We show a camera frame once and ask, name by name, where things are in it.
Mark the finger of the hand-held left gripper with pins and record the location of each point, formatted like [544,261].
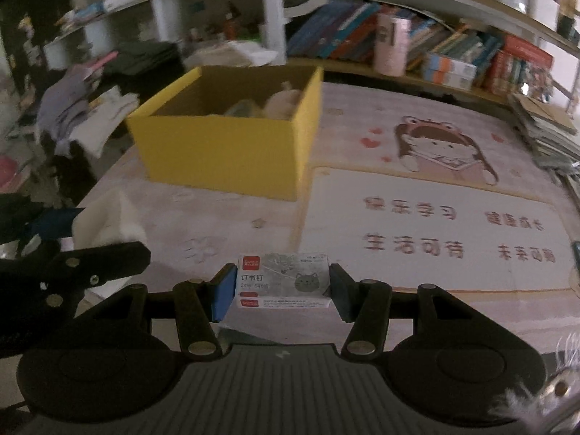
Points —
[54,229]
[104,263]

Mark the yellow cardboard box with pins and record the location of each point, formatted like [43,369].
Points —
[217,158]

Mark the white printed garment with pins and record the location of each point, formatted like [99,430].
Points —
[104,118]

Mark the red boxed book set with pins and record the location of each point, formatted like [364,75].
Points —
[521,63]

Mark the white pen box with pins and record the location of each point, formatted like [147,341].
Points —
[543,11]

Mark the smartphone with lit screen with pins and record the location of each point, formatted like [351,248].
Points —
[576,258]

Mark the stack of papers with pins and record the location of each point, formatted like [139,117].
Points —
[543,127]

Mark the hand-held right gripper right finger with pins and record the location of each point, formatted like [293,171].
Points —
[342,292]

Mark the row of leaning books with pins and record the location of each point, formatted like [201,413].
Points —
[335,31]

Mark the white staple box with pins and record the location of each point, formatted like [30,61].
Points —
[281,281]

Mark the small orange bottle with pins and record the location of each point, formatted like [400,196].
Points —
[232,22]

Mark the acrylic character stand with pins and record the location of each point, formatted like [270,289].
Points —
[534,84]

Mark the pink plush pig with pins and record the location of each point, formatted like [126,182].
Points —
[283,102]

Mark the pink cylinder container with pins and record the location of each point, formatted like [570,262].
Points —
[392,47]

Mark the grey purple garment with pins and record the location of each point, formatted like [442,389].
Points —
[63,99]

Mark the pink stick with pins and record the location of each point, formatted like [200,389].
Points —
[103,61]

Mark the orange blue white carton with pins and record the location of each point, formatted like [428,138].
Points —
[446,80]
[451,65]

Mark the white bookshelf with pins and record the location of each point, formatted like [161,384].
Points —
[274,13]

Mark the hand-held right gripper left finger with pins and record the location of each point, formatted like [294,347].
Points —
[224,294]

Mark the white side shelf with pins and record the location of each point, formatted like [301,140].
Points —
[158,13]

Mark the dark cloth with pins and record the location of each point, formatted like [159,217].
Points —
[140,59]

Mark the pink printed desk mat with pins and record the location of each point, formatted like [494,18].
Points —
[408,281]

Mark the white cloth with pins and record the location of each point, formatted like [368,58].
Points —
[231,54]

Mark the fluffy grey trim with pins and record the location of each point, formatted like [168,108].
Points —
[530,401]

